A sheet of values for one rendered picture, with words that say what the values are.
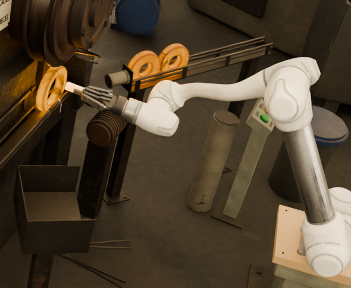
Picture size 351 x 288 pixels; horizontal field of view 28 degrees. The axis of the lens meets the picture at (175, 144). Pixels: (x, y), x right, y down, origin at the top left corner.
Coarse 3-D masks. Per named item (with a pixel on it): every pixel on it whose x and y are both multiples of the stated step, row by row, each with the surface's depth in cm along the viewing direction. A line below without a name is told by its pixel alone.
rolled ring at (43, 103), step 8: (48, 72) 256; (56, 72) 257; (64, 72) 265; (48, 80) 255; (56, 80) 269; (64, 80) 268; (40, 88) 255; (48, 88) 256; (56, 88) 270; (64, 88) 272; (40, 96) 256; (56, 96) 269; (40, 104) 258; (48, 104) 262
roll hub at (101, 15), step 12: (84, 0) 228; (96, 0) 236; (108, 0) 244; (72, 12) 230; (84, 12) 229; (96, 12) 237; (108, 12) 252; (72, 24) 232; (84, 24) 232; (96, 24) 242; (72, 36) 235; (96, 36) 249; (84, 48) 242
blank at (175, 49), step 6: (168, 48) 304; (174, 48) 304; (180, 48) 306; (162, 54) 304; (168, 54) 304; (174, 54) 306; (180, 54) 308; (186, 54) 310; (162, 60) 304; (168, 60) 306; (180, 60) 311; (186, 60) 313; (162, 66) 306; (168, 66) 308; (174, 66) 312; (180, 66) 313
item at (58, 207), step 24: (24, 168) 230; (48, 168) 232; (72, 168) 235; (24, 192) 236; (48, 192) 238; (72, 192) 241; (24, 216) 214; (48, 216) 230; (72, 216) 233; (24, 240) 213; (48, 240) 216; (72, 240) 218; (48, 264) 240
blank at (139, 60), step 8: (136, 56) 296; (144, 56) 296; (152, 56) 298; (136, 64) 295; (152, 64) 301; (160, 64) 304; (136, 72) 298; (144, 72) 305; (152, 72) 304; (144, 80) 304
